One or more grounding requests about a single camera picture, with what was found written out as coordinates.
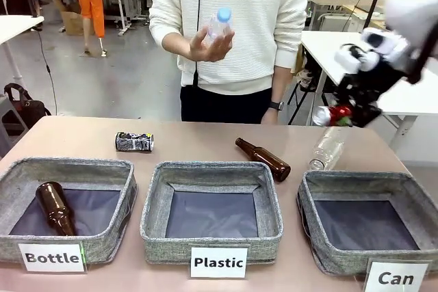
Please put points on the white side table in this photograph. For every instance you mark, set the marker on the white side table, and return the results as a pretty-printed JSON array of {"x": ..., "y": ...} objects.
[{"x": 13, "y": 27}]

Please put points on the grey fabric basket labelled Bottle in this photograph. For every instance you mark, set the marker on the grey fabric basket labelled Bottle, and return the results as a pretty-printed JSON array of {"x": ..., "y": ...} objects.
[{"x": 113, "y": 182}]

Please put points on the grey fabric basket labelled Plastic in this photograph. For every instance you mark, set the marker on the grey fabric basket labelled Plastic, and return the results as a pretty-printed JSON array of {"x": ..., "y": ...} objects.
[{"x": 157, "y": 216}]

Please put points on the person's left hand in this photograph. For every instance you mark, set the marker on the person's left hand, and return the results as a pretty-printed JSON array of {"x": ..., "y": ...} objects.
[{"x": 269, "y": 117}]

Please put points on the black brown bag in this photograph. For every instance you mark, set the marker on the black brown bag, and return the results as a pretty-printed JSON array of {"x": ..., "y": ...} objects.
[{"x": 25, "y": 107}]

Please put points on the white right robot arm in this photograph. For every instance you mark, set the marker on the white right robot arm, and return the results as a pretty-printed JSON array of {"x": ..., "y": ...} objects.
[{"x": 400, "y": 8}]

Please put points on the brown cardboard box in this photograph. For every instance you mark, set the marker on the brown cardboard box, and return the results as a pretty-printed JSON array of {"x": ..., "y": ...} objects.
[{"x": 73, "y": 22}]

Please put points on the clear bottle with blue cap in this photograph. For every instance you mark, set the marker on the clear bottle with blue cap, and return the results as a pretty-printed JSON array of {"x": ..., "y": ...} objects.
[{"x": 219, "y": 24}]

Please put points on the white Can label card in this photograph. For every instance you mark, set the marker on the white Can label card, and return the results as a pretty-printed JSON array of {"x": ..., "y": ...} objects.
[{"x": 395, "y": 277}]

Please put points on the crushed red white can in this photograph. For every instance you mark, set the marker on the crushed red white can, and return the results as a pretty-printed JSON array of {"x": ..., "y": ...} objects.
[{"x": 328, "y": 115}]

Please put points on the white Bottle label card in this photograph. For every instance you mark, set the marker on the white Bottle label card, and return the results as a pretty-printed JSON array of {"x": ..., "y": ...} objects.
[{"x": 51, "y": 258}]

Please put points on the person's right forearm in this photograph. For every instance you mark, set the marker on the person's right forearm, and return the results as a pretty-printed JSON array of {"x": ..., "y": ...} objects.
[{"x": 169, "y": 37}]

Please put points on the bystander in orange trousers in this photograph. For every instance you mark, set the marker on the bystander in orange trousers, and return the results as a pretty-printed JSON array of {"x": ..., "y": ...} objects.
[{"x": 93, "y": 8}]

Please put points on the black wrist watch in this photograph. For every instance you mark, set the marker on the black wrist watch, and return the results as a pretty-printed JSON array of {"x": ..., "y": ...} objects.
[{"x": 276, "y": 105}]

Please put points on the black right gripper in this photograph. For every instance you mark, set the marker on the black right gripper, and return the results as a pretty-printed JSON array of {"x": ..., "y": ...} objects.
[{"x": 359, "y": 98}]

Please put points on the white Plastic label card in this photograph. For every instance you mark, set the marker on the white Plastic label card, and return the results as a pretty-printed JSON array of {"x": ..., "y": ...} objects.
[{"x": 219, "y": 262}]

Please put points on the large white table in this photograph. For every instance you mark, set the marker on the large white table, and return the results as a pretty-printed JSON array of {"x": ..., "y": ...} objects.
[{"x": 403, "y": 100}]

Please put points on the brown glass beer bottle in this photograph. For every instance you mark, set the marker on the brown glass beer bottle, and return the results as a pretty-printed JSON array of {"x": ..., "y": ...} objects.
[
  {"x": 54, "y": 207},
  {"x": 265, "y": 163}
]

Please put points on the clear plastic bottle without cap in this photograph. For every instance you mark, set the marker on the clear plastic bottle without cap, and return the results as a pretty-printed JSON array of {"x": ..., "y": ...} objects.
[{"x": 327, "y": 150}]

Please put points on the person's dark trousers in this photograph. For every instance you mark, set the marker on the person's dark trousers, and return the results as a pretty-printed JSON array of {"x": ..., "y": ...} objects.
[{"x": 222, "y": 107}]

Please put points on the person's left forearm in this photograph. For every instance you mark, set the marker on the person's left forearm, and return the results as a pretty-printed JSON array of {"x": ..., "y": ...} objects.
[{"x": 282, "y": 76}]

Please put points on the grey fabric basket labelled Can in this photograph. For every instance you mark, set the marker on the grey fabric basket labelled Can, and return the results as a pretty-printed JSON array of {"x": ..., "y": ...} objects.
[{"x": 309, "y": 216}]

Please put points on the person's white sweater torso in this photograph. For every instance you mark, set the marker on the person's white sweater torso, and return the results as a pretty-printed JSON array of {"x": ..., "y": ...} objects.
[{"x": 239, "y": 4}]

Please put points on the crushed black white can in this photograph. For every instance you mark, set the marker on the crushed black white can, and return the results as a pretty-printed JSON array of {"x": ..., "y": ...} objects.
[{"x": 135, "y": 142}]

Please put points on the person's right hand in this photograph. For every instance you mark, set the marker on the person's right hand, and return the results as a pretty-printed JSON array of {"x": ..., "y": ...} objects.
[{"x": 208, "y": 49}]

